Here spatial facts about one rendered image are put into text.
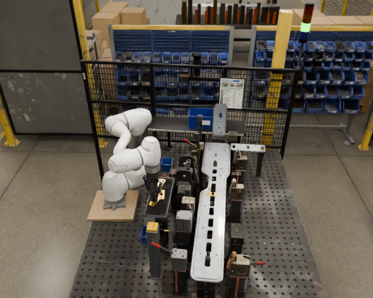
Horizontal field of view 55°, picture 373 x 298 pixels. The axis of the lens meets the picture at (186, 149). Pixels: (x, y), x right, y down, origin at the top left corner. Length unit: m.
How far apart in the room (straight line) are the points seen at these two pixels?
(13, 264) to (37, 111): 2.03
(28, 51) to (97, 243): 2.63
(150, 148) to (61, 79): 2.86
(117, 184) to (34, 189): 1.82
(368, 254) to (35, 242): 3.16
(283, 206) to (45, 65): 3.12
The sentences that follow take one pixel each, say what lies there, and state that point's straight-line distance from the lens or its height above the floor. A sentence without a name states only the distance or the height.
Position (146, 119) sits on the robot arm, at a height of 1.49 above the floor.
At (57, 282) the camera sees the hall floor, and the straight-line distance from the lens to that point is 3.51.
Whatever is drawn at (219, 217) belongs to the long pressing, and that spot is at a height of 1.00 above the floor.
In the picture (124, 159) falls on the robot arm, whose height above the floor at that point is 1.62.
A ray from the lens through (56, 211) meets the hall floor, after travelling 4.11.
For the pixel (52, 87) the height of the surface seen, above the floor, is 0.84.
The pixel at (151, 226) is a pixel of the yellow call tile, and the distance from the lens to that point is 2.16.
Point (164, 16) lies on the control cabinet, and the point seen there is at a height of 0.41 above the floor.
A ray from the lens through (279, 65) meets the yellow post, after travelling 3.22.
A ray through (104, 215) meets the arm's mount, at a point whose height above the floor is 0.72.
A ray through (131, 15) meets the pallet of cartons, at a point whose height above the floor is 1.00.
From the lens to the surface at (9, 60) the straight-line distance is 4.79.
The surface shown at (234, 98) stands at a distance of 3.29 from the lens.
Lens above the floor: 2.73
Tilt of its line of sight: 35 degrees down
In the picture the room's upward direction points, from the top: straight up
